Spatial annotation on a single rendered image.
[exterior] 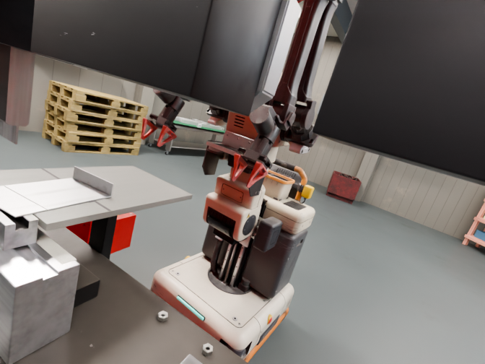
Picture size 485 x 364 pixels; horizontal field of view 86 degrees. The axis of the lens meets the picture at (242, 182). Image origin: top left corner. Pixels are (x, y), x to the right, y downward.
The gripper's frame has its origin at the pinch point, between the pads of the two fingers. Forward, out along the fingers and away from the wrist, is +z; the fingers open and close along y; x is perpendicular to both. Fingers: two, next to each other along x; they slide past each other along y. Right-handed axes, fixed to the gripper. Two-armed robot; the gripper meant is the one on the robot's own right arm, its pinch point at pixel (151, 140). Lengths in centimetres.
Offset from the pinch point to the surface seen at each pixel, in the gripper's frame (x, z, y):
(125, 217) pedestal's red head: -4.6, 26.8, 16.0
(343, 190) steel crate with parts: 540, -192, -18
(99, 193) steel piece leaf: -38, 19, 44
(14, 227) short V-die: -48, 25, 50
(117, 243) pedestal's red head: -2.0, 35.2, 16.3
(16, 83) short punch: -55, 12, 47
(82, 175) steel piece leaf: -39, 18, 39
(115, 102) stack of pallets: 163, -66, -321
